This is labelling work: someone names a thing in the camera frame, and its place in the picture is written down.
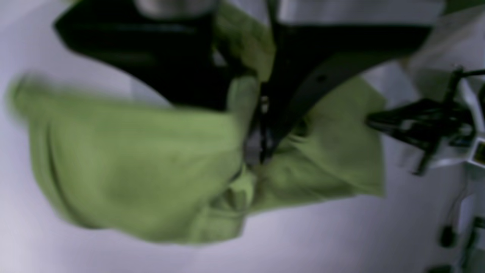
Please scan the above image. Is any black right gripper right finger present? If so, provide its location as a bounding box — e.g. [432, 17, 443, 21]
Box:
[260, 24, 431, 162]

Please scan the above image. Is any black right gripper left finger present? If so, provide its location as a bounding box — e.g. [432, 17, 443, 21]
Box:
[54, 0, 235, 111]

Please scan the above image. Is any green T-shirt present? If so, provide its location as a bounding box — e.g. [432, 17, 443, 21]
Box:
[6, 1, 386, 244]

